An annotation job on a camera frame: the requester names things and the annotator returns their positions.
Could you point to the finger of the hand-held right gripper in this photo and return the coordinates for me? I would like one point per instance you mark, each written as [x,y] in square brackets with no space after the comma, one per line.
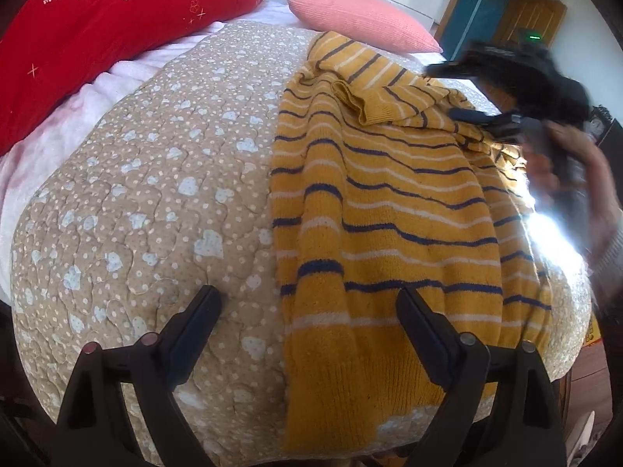
[479,116]

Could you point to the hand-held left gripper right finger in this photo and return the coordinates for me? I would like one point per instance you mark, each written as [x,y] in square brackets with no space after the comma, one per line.
[428,331]

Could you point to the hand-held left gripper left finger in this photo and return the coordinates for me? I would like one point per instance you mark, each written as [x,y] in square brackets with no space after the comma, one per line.
[192,327]

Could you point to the yellow striped knit sweater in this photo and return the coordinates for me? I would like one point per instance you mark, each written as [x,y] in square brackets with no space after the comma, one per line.
[389,214]

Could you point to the person's right forearm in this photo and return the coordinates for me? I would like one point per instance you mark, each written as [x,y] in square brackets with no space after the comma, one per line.
[601,204]

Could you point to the person's right hand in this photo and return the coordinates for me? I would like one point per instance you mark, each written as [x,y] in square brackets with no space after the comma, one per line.
[559,155]

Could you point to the wooden door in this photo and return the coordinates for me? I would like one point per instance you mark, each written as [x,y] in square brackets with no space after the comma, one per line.
[530,14]

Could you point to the beige heart print quilt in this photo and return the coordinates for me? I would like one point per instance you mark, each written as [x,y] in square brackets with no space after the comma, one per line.
[160,214]

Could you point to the pink ribbed pillow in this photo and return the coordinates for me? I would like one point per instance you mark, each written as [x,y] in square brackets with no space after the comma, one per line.
[365,17]

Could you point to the pink white bed sheet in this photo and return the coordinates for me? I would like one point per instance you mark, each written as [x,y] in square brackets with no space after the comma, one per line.
[73,107]

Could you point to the red floral pillow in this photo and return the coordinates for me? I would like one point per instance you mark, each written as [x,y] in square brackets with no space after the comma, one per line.
[87,29]

